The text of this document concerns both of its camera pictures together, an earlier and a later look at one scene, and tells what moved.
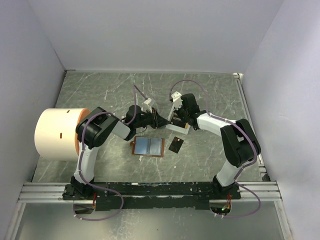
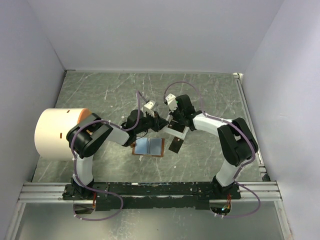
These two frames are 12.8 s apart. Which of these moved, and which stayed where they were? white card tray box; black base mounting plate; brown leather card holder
Moved: white card tray box
Stayed: brown leather card holder; black base mounting plate
